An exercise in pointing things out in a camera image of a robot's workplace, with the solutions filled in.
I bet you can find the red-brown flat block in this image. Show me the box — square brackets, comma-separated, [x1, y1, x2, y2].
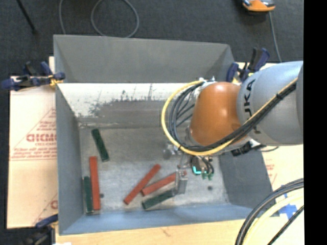
[123, 164, 162, 205]
[141, 172, 178, 197]
[88, 156, 102, 211]

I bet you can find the dark green flat block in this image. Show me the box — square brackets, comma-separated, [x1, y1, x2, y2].
[82, 176, 94, 214]
[142, 189, 176, 210]
[91, 128, 110, 162]

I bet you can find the grey metal bin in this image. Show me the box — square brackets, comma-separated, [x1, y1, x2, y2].
[53, 34, 276, 236]

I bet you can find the brown cardboard board, red print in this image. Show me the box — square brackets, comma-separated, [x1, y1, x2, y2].
[6, 82, 304, 230]

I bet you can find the black cylinder on white bracket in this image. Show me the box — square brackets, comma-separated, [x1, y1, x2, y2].
[230, 140, 266, 157]

